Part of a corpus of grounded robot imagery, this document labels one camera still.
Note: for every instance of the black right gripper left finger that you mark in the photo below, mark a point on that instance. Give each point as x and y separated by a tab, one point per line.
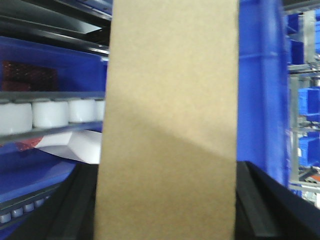
68	214

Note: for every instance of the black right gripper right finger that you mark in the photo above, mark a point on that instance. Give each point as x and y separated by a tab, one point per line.
266	210

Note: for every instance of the tall brown cardboard box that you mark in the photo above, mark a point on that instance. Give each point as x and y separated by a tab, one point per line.
168	163

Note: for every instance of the blue shelf bin left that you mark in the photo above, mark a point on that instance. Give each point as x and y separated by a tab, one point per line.
23	168

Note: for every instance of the blue shelf bin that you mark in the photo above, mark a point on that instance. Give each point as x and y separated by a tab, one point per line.
263	110
23	168

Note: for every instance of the blue shelf bin right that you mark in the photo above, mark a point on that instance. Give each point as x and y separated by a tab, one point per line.
263	110

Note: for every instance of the metal shelf upright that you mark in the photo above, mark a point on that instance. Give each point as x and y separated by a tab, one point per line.
307	36

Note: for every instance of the white paper sheet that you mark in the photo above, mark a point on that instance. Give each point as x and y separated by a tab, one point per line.
82	146

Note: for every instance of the small blue bin lower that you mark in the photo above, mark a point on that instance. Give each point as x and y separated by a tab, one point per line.
309	150

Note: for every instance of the small blue bin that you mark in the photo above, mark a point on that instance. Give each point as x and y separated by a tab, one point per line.
309	150
309	101

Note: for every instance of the small blue bin upper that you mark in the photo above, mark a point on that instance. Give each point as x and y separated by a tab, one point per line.
309	101

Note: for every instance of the dark red foam pad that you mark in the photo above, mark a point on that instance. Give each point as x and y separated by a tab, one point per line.
22	77

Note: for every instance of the grey lower roller rail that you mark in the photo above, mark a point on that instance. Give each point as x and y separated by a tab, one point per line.
18	208

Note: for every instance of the white roller rail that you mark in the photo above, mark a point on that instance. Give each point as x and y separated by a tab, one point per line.
31	114

